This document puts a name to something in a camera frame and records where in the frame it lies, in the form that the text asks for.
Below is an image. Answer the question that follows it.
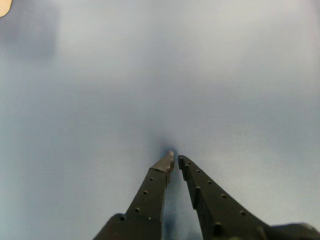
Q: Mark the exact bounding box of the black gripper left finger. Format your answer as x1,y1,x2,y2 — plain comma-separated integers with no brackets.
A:
93,150,175,240

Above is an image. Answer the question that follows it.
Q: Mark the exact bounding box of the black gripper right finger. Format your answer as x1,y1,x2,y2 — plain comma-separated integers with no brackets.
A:
177,154,273,240

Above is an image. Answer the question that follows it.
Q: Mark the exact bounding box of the beige rounded box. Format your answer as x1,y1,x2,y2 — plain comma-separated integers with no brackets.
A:
0,0,13,18

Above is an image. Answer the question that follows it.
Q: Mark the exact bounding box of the dark blue-grey table mat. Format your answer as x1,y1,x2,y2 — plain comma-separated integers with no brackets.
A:
0,0,320,240

